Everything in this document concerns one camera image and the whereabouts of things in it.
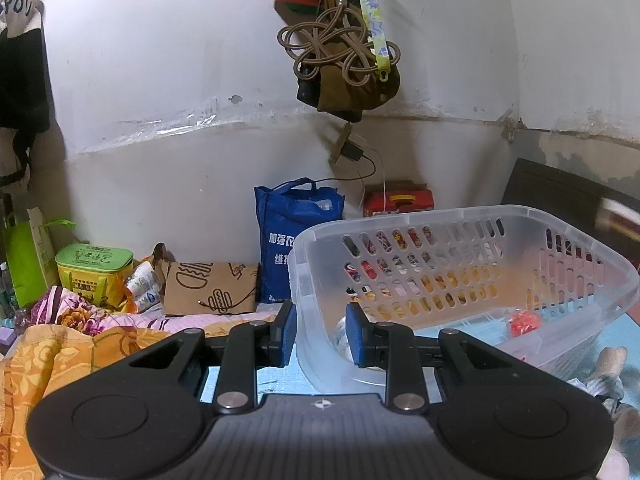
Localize red patterned gift box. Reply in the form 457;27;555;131
362;180;435;217

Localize orange patterned quilt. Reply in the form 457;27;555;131
0;323;177;480

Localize bright green paper bag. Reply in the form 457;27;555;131
3;207;75;308

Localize yellow-green patterned strap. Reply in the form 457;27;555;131
354;0;393;84

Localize blue tote bag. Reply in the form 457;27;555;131
254;178;345;304

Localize floral pink blanket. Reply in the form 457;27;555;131
30;286;277;337

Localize clear packet red snacks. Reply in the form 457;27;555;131
506;310;544;339

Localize brown hanging bag with rope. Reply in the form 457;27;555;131
277;0;401;122

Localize clear plastic laundry basket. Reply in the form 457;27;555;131
288;205;639;393

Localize brown printed paper bag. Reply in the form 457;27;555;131
154;244;259;316

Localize green yellow storage box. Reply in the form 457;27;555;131
55;243;134;311

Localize dark wooden headboard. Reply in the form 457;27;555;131
501;158;639;269

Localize black wall charger with cable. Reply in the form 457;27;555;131
321;122;386;210

